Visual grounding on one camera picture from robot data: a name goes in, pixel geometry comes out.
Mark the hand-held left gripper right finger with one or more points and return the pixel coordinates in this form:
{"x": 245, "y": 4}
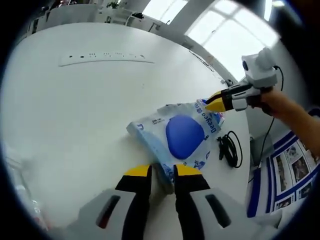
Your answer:
{"x": 187, "y": 200}

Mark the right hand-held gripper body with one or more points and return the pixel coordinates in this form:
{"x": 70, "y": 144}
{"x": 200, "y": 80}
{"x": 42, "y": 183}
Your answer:
{"x": 261, "y": 73}

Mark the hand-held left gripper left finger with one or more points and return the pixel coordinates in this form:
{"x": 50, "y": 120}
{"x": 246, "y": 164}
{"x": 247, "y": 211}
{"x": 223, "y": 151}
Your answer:
{"x": 138, "y": 200}

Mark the blue plastic tissue packet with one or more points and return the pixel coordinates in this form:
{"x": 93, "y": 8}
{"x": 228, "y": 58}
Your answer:
{"x": 160, "y": 172}

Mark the blue wet wipes packet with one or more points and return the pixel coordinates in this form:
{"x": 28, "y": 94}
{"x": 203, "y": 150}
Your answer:
{"x": 183, "y": 138}

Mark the clear plastic water bottle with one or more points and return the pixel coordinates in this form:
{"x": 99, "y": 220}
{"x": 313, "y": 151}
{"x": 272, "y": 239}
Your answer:
{"x": 35, "y": 207}

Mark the person's right hand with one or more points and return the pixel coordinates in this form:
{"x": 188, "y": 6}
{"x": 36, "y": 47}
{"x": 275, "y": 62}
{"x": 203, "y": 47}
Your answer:
{"x": 268, "y": 100}

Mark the large bright window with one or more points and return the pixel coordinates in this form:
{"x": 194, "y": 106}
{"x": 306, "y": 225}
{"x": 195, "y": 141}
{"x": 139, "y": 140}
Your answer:
{"x": 162, "y": 10}
{"x": 232, "y": 27}

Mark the grey office chair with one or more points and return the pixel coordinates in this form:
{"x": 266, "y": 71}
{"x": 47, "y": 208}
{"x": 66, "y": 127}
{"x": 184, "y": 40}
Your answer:
{"x": 256, "y": 155}

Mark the potted green plant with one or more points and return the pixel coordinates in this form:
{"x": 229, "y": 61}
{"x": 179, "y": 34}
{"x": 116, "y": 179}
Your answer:
{"x": 137, "y": 15}
{"x": 112, "y": 5}

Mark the white table power strip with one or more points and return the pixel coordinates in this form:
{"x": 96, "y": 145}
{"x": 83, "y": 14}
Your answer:
{"x": 105, "y": 60}

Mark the wall poster board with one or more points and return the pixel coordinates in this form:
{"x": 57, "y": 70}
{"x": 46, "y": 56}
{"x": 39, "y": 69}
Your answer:
{"x": 287, "y": 175}

